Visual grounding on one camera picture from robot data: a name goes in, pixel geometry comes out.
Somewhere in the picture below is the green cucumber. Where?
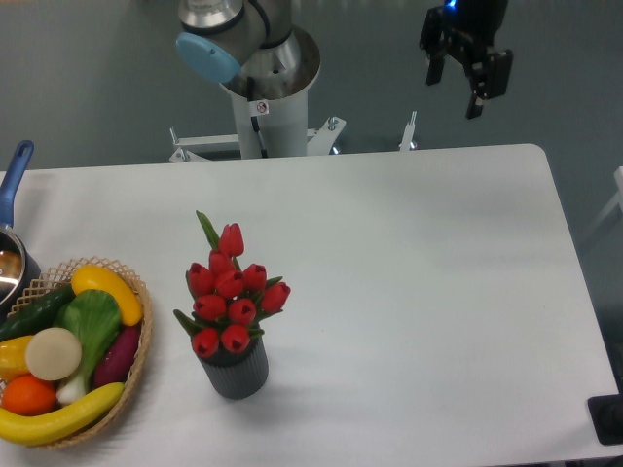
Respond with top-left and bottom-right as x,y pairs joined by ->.
1,284 -> 75,341

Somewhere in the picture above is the red tulip bouquet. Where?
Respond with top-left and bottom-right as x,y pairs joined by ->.
173,211 -> 291,366

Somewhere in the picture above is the yellow banana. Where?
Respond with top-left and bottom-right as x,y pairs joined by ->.
1,382 -> 125,447

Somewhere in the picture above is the orange fruit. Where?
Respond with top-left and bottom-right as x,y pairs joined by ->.
1,375 -> 56,416

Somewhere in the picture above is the black device at table edge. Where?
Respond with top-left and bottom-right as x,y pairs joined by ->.
587,394 -> 622,446

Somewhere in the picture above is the yellow bell pepper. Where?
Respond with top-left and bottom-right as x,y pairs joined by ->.
0,335 -> 33,381

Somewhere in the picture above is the beige round disc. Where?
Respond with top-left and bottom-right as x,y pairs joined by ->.
24,327 -> 82,381

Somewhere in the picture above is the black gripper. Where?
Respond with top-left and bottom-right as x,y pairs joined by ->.
420,0 -> 513,120

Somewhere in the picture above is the dark grey ribbed vase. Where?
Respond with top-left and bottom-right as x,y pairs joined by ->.
199,337 -> 269,400

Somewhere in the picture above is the purple sweet potato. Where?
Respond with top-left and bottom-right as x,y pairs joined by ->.
93,326 -> 140,388

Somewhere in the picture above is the white frame at right edge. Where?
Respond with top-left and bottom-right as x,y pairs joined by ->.
579,166 -> 622,247

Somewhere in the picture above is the blue handled saucepan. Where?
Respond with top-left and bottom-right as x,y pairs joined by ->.
1,140 -> 40,323

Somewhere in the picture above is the woven wicker basket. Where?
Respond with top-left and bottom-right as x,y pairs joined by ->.
1,257 -> 153,449

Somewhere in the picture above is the green bok choy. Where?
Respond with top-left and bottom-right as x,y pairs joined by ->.
54,290 -> 121,406

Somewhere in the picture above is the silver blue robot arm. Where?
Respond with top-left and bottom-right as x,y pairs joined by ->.
176,1 -> 513,119

